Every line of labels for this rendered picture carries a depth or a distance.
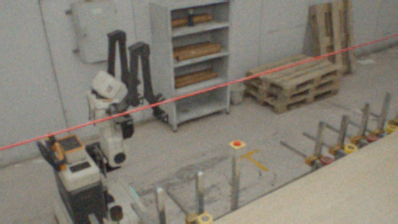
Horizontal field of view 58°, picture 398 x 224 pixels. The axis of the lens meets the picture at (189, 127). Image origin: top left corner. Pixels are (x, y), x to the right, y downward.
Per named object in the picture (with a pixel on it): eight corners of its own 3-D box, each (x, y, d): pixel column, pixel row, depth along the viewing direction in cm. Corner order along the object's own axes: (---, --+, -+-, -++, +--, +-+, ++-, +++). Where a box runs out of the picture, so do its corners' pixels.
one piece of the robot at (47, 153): (65, 180, 256) (44, 162, 242) (52, 158, 283) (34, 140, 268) (77, 171, 259) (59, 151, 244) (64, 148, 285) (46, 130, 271)
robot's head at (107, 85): (99, 94, 251) (110, 76, 250) (89, 84, 267) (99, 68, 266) (115, 103, 261) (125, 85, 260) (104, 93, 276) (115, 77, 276)
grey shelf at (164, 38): (157, 119, 493) (148, 2, 418) (210, 102, 534) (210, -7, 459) (174, 132, 460) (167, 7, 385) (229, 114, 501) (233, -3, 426)
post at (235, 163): (229, 212, 228) (231, 154, 206) (234, 210, 230) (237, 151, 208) (234, 217, 225) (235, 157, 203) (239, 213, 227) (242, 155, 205)
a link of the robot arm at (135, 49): (125, 41, 239) (131, 44, 232) (144, 40, 246) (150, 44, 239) (124, 103, 258) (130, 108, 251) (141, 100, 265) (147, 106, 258)
